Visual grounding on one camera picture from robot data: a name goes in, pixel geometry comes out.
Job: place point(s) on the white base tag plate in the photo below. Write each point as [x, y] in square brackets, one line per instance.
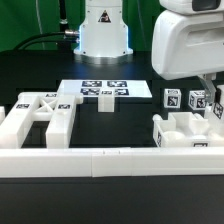
[109, 89]

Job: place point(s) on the white chair seat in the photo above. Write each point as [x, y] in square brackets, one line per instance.
[185, 129]

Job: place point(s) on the white left fence piece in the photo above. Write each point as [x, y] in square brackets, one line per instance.
[2, 114]

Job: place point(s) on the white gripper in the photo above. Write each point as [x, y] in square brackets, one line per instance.
[188, 40]

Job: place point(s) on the black pole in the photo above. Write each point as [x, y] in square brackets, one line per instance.
[63, 16]

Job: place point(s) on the white front fence bar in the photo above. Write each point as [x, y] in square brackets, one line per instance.
[106, 162]

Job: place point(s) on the white chair back frame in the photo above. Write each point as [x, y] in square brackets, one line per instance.
[56, 109]

